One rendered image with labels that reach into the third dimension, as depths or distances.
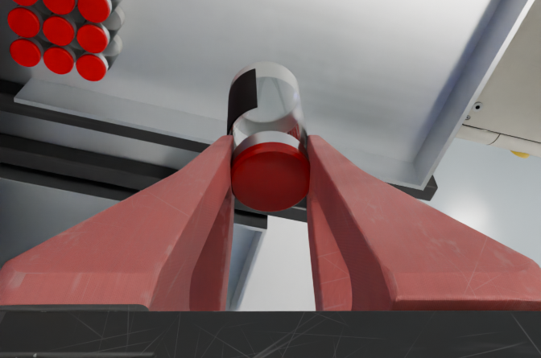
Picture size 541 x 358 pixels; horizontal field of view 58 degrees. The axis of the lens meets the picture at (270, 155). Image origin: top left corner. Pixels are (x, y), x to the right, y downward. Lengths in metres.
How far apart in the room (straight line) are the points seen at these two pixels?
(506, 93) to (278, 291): 0.79
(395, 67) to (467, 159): 1.26
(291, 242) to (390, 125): 0.17
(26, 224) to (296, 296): 0.30
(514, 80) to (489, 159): 0.53
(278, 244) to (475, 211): 1.35
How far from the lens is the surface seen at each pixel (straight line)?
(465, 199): 1.77
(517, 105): 1.24
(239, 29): 0.39
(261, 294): 0.59
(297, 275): 0.56
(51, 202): 0.53
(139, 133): 0.42
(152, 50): 0.40
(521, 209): 1.87
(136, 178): 0.45
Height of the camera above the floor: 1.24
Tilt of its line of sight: 54 degrees down
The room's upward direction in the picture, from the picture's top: 179 degrees counter-clockwise
